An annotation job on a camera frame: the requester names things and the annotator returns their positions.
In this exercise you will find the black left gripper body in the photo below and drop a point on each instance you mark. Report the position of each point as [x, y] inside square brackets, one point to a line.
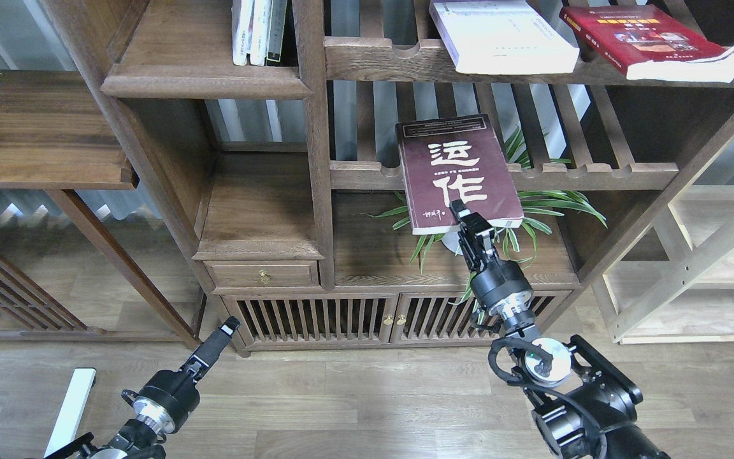
[167, 400]

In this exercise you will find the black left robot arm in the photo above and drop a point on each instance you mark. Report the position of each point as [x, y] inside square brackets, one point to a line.
[134, 440]

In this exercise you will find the white upright book left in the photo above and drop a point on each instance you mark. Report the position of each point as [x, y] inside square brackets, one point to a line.
[242, 13]

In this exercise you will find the dark wooden bookshelf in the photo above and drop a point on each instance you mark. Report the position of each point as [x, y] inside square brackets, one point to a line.
[272, 168]

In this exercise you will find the dark green upright book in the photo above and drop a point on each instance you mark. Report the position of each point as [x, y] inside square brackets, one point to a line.
[276, 32]

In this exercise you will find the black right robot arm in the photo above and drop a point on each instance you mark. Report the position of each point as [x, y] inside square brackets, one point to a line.
[582, 404]

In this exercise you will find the red hardcover book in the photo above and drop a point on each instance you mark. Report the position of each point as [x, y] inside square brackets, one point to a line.
[643, 42]

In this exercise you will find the maroon book white characters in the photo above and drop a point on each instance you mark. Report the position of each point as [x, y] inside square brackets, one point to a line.
[456, 158]

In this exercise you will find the white upright book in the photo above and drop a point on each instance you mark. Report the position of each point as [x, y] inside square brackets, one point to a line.
[259, 33]
[242, 13]

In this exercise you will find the white paperback book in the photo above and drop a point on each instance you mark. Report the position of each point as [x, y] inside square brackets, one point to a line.
[501, 38]

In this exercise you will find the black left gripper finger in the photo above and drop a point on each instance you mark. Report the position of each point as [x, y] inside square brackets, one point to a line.
[229, 327]

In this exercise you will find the white metal bar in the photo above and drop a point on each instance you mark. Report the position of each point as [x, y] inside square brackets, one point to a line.
[72, 409]

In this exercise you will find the white upright book middle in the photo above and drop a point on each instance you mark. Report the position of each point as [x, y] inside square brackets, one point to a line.
[259, 33]

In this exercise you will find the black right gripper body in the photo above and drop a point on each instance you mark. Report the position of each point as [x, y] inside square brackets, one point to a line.
[498, 284]

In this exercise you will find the light wooden shelf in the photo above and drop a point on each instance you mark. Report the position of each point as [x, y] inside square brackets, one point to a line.
[688, 297]

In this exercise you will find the dark wooden side table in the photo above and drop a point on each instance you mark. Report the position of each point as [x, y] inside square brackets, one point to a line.
[54, 138]

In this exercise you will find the white plant pot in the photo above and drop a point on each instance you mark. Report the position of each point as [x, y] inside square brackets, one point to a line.
[451, 243]

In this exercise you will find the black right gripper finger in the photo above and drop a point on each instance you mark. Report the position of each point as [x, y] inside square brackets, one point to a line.
[459, 210]

